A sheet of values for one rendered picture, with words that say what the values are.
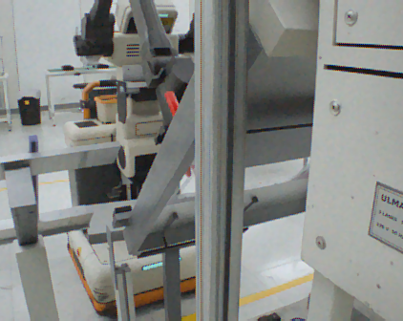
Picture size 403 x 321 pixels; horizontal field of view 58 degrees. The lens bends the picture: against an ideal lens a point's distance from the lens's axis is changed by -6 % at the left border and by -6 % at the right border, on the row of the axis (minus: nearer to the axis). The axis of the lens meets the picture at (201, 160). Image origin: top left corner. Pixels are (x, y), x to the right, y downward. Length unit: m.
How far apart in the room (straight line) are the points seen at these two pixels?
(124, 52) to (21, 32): 6.01
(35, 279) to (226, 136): 0.56
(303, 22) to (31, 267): 0.66
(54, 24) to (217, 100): 7.18
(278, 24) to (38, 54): 7.16
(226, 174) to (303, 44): 0.15
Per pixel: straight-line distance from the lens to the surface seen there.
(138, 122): 1.56
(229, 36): 0.38
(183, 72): 0.75
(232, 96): 0.38
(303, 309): 0.92
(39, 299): 0.86
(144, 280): 1.76
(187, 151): 0.53
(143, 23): 0.91
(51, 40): 7.49
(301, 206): 1.22
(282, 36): 0.37
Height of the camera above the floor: 1.18
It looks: 17 degrees down
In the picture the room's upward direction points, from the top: straight up
